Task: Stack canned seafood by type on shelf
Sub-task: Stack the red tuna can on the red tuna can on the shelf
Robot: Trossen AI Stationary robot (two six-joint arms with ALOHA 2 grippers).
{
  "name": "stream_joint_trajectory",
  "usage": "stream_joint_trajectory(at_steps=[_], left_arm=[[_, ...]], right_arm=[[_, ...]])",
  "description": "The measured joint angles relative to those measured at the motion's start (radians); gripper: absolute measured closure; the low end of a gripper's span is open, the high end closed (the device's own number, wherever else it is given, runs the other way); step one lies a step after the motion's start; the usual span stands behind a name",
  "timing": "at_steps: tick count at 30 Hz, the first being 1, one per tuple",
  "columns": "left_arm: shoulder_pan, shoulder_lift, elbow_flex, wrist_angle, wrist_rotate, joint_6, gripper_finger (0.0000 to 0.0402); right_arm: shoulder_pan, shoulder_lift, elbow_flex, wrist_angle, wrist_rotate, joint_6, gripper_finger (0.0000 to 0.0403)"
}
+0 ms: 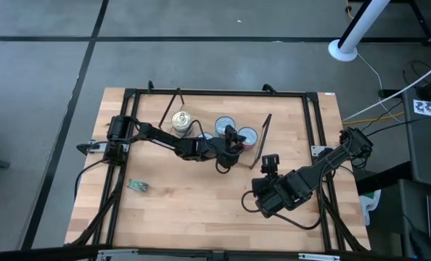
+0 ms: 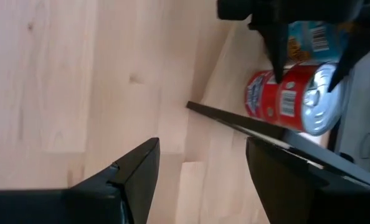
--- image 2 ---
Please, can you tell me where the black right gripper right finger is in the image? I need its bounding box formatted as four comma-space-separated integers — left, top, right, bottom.
245, 138, 370, 224

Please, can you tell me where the wooden shelf with black frame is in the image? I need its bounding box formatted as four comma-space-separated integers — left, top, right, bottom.
184, 18, 370, 191

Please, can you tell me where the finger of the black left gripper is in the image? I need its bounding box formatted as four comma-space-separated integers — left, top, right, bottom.
327, 29, 370, 93
249, 22, 290, 85

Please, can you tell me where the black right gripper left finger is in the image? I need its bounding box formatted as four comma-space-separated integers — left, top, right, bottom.
0, 137, 161, 224

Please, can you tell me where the red tuna can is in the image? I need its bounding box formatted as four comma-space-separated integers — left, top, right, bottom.
244, 70, 266, 119
262, 70, 282, 125

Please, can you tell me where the red green labelled can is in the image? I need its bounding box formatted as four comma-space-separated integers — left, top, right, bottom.
278, 60, 345, 137

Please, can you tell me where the teal yellowfin tuna can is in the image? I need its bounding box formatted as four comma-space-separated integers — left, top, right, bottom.
330, 23, 350, 63
308, 21, 333, 63
287, 29, 312, 66

